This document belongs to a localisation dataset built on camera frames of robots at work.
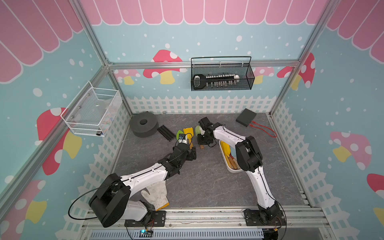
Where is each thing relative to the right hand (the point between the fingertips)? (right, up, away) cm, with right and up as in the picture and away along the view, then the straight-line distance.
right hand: (199, 142), depth 103 cm
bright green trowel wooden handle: (-15, +7, +6) cm, 17 cm away
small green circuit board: (-27, -42, -30) cm, 58 cm away
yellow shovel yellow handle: (-8, +7, +6) cm, 12 cm away
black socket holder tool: (0, +38, -13) cm, 40 cm away
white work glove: (-24, -27, -21) cm, 42 cm away
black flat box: (+38, +18, +18) cm, 46 cm away
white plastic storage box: (+20, -15, -17) cm, 30 cm away
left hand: (-6, -3, -16) cm, 17 cm away
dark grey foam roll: (-40, +12, +3) cm, 42 cm away
